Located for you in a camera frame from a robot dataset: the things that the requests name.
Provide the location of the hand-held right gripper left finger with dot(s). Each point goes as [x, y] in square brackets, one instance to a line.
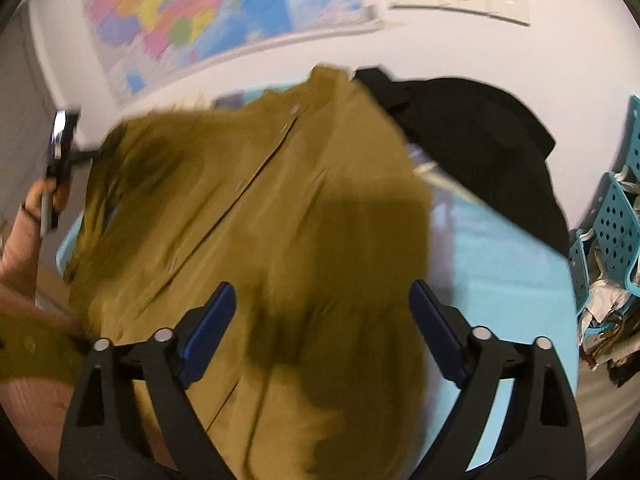
[210, 330]

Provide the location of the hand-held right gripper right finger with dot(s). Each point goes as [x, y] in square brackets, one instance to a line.
[435, 332]

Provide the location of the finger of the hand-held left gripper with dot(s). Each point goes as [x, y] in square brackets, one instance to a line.
[85, 156]

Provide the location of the olive button-up shirt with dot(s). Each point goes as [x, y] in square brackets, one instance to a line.
[280, 240]

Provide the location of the person's left hand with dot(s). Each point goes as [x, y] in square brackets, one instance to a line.
[34, 205]

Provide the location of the light blue blanket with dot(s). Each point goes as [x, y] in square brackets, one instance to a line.
[500, 270]

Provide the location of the teal perforated plastic basket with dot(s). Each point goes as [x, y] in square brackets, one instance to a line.
[579, 275]
[634, 140]
[617, 225]

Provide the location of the black garment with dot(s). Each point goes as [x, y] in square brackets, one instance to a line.
[480, 135]

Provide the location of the colourful wall map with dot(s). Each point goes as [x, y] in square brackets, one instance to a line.
[200, 10]

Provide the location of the white wall switch plate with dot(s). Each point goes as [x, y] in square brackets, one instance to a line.
[507, 0]

